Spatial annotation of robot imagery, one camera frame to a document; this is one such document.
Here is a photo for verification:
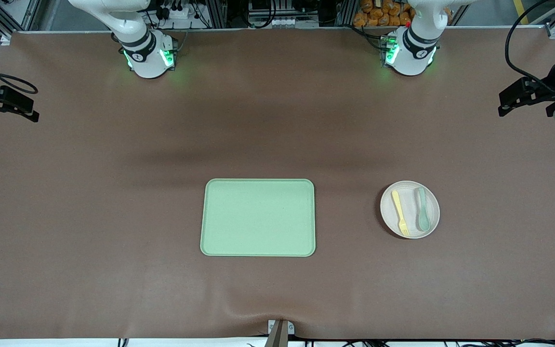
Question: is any beige round plate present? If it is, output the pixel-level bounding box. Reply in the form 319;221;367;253
380;181;440;240

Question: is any yellow plastic fork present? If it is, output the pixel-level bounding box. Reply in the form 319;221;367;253
392;190;411;238

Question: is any pale green plastic spoon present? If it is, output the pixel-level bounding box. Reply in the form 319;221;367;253
415;187;431;232

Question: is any pile of orange items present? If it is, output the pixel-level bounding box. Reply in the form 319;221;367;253
353;0;452;27

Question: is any white power strip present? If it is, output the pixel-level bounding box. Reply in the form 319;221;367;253
159;2;197;21

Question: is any white terminal block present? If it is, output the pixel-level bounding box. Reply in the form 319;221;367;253
251;17;295;28

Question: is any light green rectangular tray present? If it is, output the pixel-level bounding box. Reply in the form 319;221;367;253
200;178;316;257

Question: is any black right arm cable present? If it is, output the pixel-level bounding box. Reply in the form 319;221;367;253
0;52;39;95

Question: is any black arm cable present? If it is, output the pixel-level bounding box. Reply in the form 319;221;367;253
505;0;555;92
0;52;39;95

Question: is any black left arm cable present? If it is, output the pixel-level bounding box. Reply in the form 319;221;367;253
505;0;555;92

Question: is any aluminium frame post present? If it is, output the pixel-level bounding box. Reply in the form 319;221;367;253
339;0;356;27
205;0;228;28

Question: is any metal table edge bracket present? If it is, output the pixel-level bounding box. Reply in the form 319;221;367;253
265;320;295;347

